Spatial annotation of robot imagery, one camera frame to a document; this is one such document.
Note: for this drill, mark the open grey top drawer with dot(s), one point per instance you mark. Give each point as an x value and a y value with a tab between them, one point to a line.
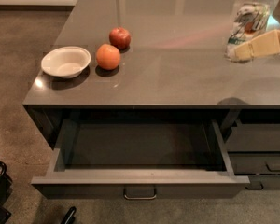
101	159

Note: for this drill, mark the metal drawer handle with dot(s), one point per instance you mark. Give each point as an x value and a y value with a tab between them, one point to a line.
139	193

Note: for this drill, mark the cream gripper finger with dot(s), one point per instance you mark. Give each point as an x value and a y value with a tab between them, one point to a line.
263	45

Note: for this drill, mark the white bowl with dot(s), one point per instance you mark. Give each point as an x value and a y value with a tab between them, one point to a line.
66	62

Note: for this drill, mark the orange fruit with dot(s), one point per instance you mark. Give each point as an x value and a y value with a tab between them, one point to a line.
108	57

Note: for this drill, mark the black object on floor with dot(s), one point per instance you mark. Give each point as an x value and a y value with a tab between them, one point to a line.
69	217

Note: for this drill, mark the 7up soda can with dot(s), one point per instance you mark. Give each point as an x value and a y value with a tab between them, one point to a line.
250	21

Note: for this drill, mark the red apple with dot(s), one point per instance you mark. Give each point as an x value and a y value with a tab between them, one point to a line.
120	37

